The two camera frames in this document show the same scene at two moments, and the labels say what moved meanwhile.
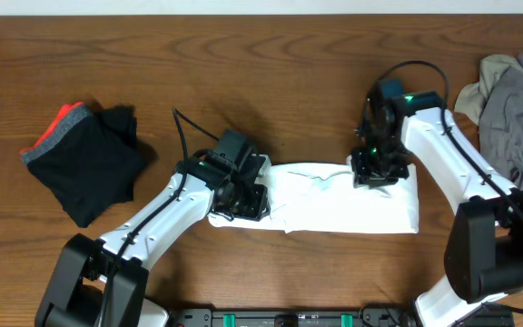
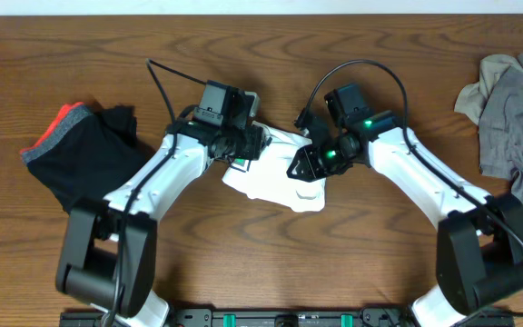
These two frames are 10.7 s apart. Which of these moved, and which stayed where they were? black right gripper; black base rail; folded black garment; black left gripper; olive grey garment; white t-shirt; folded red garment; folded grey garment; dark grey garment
Moved: white t-shirt; black right gripper; black left gripper
Stayed: olive grey garment; black base rail; dark grey garment; folded black garment; folded grey garment; folded red garment
